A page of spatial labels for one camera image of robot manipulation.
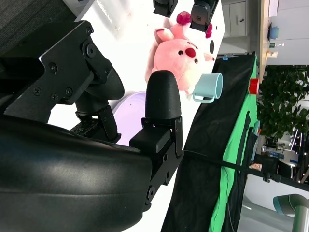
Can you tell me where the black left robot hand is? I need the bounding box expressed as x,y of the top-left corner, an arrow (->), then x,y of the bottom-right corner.
153,0 -> 220,32

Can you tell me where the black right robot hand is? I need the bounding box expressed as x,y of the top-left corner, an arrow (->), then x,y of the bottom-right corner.
0,20 -> 185,232

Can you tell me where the pink plush doll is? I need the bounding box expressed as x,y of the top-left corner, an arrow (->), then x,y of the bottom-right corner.
144,11 -> 215,100

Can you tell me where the purple plate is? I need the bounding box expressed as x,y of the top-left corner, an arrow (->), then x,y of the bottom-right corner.
112,90 -> 148,147

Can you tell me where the white cabinet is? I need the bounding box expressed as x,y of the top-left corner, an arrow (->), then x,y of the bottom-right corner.
222,0 -> 260,38

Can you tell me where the light blue mug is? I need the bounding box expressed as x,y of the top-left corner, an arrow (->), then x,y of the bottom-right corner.
192,72 -> 224,104

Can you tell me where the blue bowl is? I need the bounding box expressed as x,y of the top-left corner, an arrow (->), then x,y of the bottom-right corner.
267,21 -> 281,42

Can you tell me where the green leafy plant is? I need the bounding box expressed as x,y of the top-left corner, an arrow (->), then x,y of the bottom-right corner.
255,65 -> 309,145

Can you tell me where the green cloth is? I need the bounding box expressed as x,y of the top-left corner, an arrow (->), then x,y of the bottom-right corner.
210,55 -> 260,232

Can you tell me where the black cloth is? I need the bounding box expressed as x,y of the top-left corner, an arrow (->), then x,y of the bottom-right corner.
160,54 -> 256,232

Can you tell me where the black stand pole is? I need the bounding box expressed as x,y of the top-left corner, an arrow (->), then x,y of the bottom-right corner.
183,149 -> 309,191

